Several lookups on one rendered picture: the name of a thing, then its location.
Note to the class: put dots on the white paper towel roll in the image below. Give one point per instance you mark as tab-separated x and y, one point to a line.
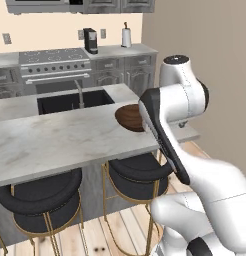
126	37

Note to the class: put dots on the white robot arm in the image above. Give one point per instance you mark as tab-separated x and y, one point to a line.
195	96

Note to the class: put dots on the grey wall cupboards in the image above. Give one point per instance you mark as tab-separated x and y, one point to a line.
118	5

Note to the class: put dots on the black sink basin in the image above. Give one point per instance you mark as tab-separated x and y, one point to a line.
61	101

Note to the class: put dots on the stainless steel range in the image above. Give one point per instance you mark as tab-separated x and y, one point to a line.
55	65

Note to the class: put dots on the black coffee machine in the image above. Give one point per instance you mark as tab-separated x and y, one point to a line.
91	40

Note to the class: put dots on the silver sink tap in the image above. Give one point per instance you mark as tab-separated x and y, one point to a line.
81	96

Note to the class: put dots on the grey base cupboards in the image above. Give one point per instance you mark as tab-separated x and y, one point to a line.
6	83
128	71

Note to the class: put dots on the brown wooden bowl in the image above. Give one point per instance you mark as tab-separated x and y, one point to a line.
128	116

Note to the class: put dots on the grey kitchen island base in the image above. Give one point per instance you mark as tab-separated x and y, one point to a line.
93	190

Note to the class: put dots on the grey wall socket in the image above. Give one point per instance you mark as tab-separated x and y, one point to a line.
103	33
80	34
7	38

